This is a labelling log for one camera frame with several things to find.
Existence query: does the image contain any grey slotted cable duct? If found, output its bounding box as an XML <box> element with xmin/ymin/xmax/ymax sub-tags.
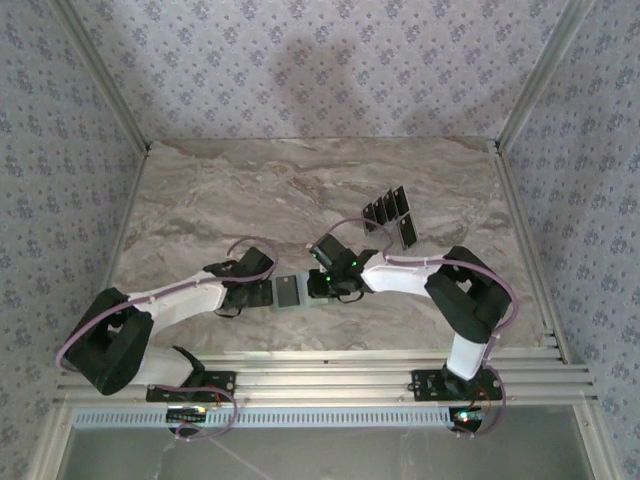
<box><xmin>72</xmin><ymin>407</ymin><xmax>456</xmax><ymax>430</ymax></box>

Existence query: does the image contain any small circuit board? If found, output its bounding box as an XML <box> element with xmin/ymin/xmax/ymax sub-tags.
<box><xmin>448</xmin><ymin>405</ymin><xmax>485</xmax><ymax>435</ymax></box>
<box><xmin>165</xmin><ymin>406</ymin><xmax>209</xmax><ymax>425</ymax></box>

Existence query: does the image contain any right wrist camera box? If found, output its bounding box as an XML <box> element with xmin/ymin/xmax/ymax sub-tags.
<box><xmin>309</xmin><ymin>234</ymin><xmax>354</xmax><ymax>271</ymax></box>

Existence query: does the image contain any purple cable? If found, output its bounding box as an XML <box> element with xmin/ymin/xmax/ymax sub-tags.
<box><xmin>327</xmin><ymin>218</ymin><xmax>521</xmax><ymax>442</ymax></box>
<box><xmin>54</xmin><ymin>238</ymin><xmax>279</xmax><ymax>442</ymax></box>

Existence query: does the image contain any small grey device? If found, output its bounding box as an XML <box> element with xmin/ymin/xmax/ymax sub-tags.
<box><xmin>269</xmin><ymin>272</ymin><xmax>332</xmax><ymax>312</ymax></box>

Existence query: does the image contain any aluminium side rail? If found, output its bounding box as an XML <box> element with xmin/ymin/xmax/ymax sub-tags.
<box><xmin>27</xmin><ymin>144</ymin><xmax>151</xmax><ymax>480</ymax></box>
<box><xmin>492</xmin><ymin>141</ymin><xmax>624</xmax><ymax>480</ymax></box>

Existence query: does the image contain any aluminium base rail beam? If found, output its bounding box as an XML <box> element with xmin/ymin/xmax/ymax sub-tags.
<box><xmin>52</xmin><ymin>349</ymin><xmax>599</xmax><ymax>406</ymax></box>

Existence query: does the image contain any grey metal panel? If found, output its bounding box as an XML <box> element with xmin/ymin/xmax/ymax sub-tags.
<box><xmin>62</xmin><ymin>427</ymin><xmax>596</xmax><ymax>480</ymax></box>

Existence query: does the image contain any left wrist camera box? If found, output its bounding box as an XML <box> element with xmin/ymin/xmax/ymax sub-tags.
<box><xmin>237</xmin><ymin>246</ymin><xmax>277</xmax><ymax>282</ymax></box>

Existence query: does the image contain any aluminium corner post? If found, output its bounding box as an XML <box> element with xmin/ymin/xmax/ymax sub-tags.
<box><xmin>49</xmin><ymin>0</ymin><xmax>153</xmax><ymax>154</ymax></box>
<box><xmin>493</xmin><ymin>0</ymin><xmax>597</xmax><ymax>154</ymax></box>

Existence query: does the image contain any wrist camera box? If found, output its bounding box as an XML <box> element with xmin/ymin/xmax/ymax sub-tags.
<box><xmin>309</xmin><ymin>234</ymin><xmax>354</xmax><ymax>271</ymax></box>
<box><xmin>237</xmin><ymin>246</ymin><xmax>277</xmax><ymax>282</ymax></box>

